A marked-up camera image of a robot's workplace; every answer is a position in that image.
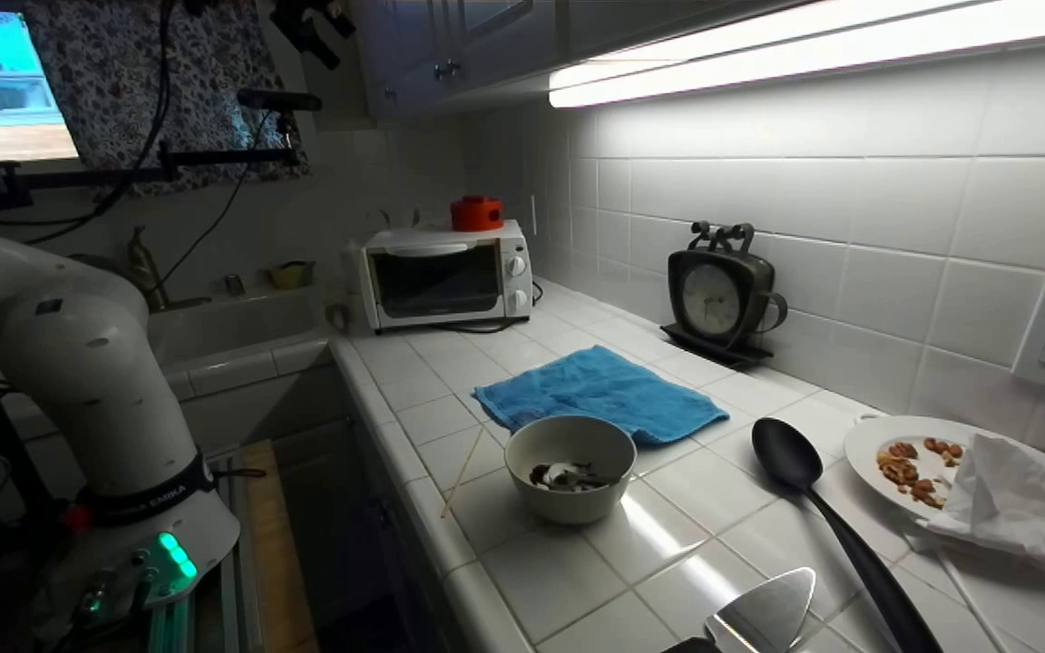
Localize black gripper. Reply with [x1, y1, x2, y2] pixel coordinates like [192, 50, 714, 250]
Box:
[269, 0, 360, 72]

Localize white cabinet door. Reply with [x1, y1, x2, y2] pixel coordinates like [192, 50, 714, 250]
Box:
[349, 0, 427, 118]
[417, 0, 569, 108]

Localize dark base cabinet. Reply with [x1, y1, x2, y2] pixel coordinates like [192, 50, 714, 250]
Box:
[260, 349, 477, 653]

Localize under-cabinet light strip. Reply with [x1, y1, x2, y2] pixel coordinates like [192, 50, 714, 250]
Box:
[545, 0, 1045, 112]

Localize dark patterned curtain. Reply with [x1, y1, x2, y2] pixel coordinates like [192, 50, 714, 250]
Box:
[0, 0, 307, 188]

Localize red plastic lid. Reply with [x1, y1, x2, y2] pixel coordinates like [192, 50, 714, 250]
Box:
[447, 192, 509, 234]

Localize yellow sponge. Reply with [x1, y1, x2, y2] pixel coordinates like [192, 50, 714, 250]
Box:
[260, 257, 317, 295]

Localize white plastic jug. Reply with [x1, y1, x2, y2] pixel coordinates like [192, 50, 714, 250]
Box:
[356, 217, 537, 336]

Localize black metal rod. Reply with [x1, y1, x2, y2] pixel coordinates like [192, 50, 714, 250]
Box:
[0, 140, 307, 222]

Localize sink faucet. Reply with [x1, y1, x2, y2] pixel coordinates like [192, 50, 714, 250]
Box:
[118, 226, 173, 311]

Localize white sink basin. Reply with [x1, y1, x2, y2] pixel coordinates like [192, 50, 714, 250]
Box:
[140, 281, 336, 367]

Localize bright tablet screen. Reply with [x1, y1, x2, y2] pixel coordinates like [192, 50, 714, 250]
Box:
[0, 7, 84, 165]

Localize blue towel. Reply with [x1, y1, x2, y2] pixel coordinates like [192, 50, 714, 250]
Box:
[467, 342, 731, 453]

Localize black kitchen scale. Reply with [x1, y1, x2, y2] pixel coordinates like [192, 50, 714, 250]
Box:
[660, 217, 789, 372]

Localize white bowl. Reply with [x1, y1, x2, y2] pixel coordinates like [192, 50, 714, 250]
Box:
[500, 413, 642, 529]

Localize wooden robot platform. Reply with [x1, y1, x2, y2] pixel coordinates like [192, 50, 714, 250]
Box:
[228, 435, 323, 653]

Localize black ladle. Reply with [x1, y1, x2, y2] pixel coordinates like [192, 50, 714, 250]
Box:
[746, 413, 947, 653]

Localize white plate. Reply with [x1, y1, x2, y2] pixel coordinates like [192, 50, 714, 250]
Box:
[843, 411, 1045, 535]

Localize brown food pieces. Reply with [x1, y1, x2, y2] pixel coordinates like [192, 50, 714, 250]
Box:
[874, 431, 967, 510]

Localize crumpled white napkin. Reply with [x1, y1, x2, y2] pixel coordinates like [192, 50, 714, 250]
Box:
[908, 431, 1045, 590]

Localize black cable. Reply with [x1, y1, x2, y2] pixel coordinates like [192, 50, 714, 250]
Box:
[11, 0, 181, 245]

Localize metal spatula with black handle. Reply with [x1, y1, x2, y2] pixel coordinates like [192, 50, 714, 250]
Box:
[660, 562, 819, 653]

